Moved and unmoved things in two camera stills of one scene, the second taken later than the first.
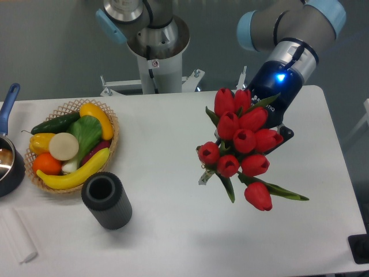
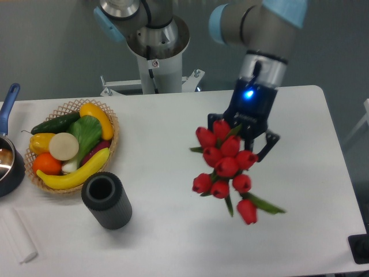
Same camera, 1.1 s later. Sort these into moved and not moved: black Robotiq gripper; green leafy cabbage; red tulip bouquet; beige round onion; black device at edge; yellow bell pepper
Moved: black Robotiq gripper; red tulip bouquet
Not moved: green leafy cabbage; yellow bell pepper; beige round onion; black device at edge
